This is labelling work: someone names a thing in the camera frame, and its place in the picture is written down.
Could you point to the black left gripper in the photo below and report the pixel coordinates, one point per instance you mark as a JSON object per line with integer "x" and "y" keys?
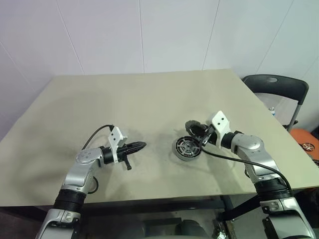
{"x": 120, "y": 154}

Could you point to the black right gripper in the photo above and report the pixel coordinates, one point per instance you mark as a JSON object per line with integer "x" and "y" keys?
{"x": 211, "y": 135}

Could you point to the round black metal fan part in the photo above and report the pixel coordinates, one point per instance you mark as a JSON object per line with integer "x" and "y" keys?
{"x": 187, "y": 146}

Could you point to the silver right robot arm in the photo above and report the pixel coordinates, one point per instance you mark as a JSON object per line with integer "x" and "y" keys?
{"x": 251, "y": 143}

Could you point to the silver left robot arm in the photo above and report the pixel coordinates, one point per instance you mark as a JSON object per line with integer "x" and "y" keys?
{"x": 87, "y": 156}

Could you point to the clear plastic water bottle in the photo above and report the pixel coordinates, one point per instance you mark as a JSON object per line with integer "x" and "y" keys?
{"x": 272, "y": 112}

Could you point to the black diagonal table brace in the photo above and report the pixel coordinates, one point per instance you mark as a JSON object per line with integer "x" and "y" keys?
{"x": 239, "y": 210}

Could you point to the crumpled silver foil piece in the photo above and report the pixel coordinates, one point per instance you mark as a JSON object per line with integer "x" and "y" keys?
{"x": 220, "y": 230}

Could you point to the orange container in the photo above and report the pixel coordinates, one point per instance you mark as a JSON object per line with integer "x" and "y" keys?
{"x": 299, "y": 137}

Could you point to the dark grey folding chair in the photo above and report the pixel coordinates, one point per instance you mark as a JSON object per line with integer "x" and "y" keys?
{"x": 291, "y": 85}

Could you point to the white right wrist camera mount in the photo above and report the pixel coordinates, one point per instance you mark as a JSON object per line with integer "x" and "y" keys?
{"x": 220, "y": 122}

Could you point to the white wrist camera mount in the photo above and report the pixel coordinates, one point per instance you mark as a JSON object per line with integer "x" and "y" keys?
{"x": 220, "y": 122}
{"x": 114, "y": 135}

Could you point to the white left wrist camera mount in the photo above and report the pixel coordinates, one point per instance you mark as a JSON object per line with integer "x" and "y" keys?
{"x": 114, "y": 135}

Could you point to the dark table frame crossbar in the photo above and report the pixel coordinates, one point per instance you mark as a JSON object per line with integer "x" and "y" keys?
{"x": 149, "y": 205}

